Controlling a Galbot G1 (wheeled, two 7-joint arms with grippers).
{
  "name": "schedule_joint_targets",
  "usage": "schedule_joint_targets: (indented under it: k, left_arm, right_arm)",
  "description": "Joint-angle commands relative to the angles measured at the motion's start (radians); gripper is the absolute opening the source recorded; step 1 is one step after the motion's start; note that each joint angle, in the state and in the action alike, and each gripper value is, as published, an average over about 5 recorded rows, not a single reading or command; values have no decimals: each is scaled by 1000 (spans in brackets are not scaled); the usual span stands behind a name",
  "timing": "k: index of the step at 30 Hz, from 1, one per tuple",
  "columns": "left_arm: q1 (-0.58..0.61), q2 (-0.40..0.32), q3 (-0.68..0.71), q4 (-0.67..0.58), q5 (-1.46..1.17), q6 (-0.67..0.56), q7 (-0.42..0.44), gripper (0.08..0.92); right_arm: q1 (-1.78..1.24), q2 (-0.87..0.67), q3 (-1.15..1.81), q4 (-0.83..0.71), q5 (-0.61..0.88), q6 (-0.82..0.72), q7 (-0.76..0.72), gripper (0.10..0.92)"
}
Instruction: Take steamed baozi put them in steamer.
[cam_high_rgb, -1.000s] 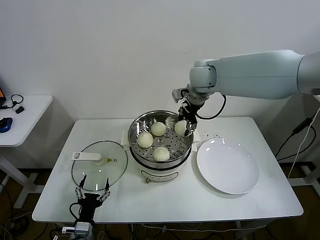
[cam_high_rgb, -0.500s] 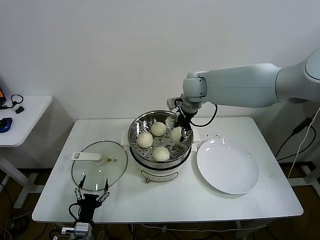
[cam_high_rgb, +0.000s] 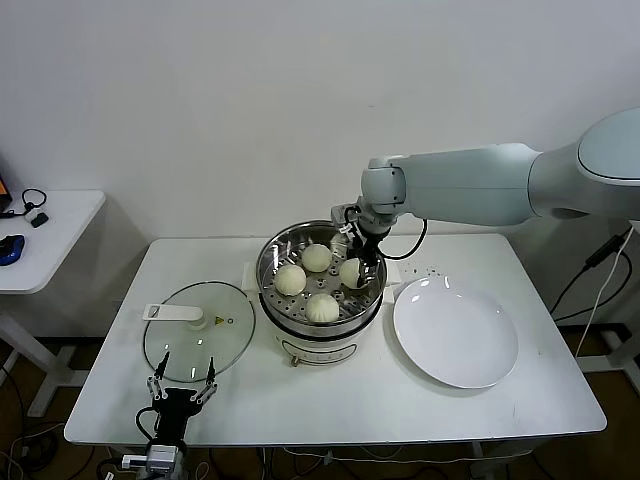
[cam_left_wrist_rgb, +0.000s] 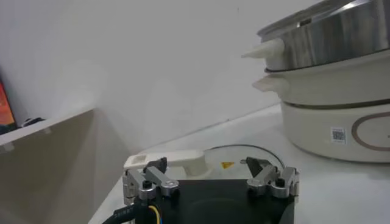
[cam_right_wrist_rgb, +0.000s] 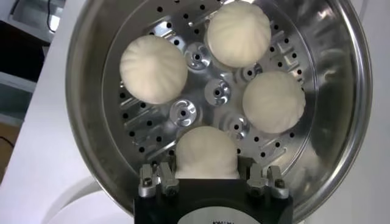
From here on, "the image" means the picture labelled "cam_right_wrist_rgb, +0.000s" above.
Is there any stainless steel steamer basket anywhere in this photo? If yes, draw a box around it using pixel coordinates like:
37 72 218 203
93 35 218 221
65 0 373 224

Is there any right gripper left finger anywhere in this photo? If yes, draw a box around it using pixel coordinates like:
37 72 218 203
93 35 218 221
138 161 180 198

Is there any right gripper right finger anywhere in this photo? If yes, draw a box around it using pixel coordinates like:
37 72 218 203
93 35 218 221
239 156 289 200

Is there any white steamed baozi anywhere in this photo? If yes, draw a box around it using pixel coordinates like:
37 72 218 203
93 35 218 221
174 125 241 180
119 35 189 105
242 71 307 135
206 1 272 69

